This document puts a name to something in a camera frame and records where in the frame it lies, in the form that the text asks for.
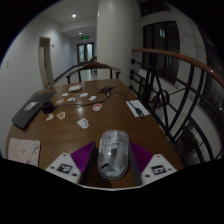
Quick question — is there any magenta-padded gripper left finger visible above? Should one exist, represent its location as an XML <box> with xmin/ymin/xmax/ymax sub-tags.
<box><xmin>45</xmin><ymin>141</ymin><xmax>100</xmax><ymax>186</ymax></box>

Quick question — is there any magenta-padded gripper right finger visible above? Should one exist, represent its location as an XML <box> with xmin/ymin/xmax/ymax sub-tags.
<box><xmin>127</xmin><ymin>142</ymin><xmax>178</xmax><ymax>187</ymax></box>

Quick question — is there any transparent computer mouse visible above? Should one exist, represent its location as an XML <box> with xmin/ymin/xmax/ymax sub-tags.
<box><xmin>96</xmin><ymin>129</ymin><xmax>130</xmax><ymax>181</ymax></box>

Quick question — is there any white marble-print mouse pad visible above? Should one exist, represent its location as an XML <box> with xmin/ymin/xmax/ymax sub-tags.
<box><xmin>7</xmin><ymin>137</ymin><xmax>42</xmax><ymax>167</ymax></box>

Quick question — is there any small black box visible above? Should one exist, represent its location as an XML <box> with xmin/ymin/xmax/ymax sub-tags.
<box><xmin>41</xmin><ymin>101</ymin><xmax>54</xmax><ymax>115</ymax></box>

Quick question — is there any white paper sheet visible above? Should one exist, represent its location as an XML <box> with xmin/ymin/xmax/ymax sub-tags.
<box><xmin>125</xmin><ymin>99</ymin><xmax>150</xmax><ymax>118</ymax></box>

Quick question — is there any black closed laptop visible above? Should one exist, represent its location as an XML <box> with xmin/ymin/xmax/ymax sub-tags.
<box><xmin>10</xmin><ymin>91</ymin><xmax>58</xmax><ymax>130</ymax></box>

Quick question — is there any white packet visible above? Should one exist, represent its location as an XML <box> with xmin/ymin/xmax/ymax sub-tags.
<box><xmin>68</xmin><ymin>84</ymin><xmax>83</xmax><ymax>93</ymax></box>

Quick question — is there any wooden armchair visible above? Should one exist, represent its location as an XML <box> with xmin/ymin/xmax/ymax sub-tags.
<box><xmin>65</xmin><ymin>61</ymin><xmax>122</xmax><ymax>84</ymax></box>

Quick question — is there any white side door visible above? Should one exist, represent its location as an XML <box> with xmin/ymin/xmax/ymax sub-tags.
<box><xmin>38</xmin><ymin>36</ymin><xmax>54</xmax><ymax>88</ymax></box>

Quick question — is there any black railing with wooden handrail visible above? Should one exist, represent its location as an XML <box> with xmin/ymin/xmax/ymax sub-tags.
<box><xmin>128</xmin><ymin>48</ymin><xmax>224</xmax><ymax>166</ymax></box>

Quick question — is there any glass double door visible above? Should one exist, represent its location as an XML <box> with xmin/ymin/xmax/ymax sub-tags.
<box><xmin>76</xmin><ymin>42</ymin><xmax>95</xmax><ymax>65</ymax></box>

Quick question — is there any dark window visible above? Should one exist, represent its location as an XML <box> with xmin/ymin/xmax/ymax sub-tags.
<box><xmin>142</xmin><ymin>21</ymin><xmax>181</xmax><ymax>84</ymax></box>

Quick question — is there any black cable bundle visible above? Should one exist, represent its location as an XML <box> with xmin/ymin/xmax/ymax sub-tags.
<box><xmin>96</xmin><ymin>85</ymin><xmax>117</xmax><ymax>95</ymax></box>

